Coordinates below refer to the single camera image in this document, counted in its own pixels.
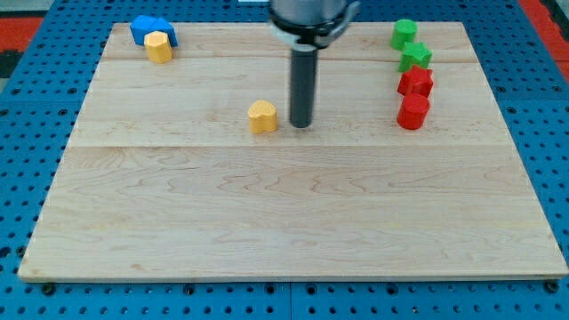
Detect yellow heart block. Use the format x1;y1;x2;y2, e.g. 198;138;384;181
248;100;278;134

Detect red star block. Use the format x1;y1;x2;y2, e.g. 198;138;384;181
397;65;434;98

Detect green cylinder block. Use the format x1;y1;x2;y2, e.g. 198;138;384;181
390;19;418;51

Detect green star block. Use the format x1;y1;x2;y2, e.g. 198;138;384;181
397;42;433;73

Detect wooden board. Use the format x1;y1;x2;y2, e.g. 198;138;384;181
19;22;568;283

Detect yellow hexagon block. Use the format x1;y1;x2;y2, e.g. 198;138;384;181
144;31;173;64

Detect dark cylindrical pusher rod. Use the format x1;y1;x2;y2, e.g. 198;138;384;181
289;50;318;128

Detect blue block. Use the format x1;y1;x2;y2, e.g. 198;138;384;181
130;15;179;47

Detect grey robot arm flange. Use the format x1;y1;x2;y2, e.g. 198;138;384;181
268;0;361;52

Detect red cylinder block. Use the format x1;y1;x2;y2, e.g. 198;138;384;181
397;93;430;130

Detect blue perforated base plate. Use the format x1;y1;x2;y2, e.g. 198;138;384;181
1;1;568;319

